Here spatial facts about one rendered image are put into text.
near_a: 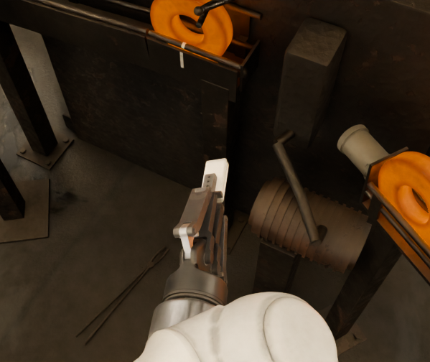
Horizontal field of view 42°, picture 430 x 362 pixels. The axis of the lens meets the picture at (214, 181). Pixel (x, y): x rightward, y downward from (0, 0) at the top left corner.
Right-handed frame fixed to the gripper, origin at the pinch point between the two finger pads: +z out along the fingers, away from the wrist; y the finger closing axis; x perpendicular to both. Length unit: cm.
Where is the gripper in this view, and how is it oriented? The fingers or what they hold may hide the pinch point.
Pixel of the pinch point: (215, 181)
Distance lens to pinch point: 78.0
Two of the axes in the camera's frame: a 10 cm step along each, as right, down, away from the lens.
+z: 1.2, -7.5, 6.5
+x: 9.3, -1.3, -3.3
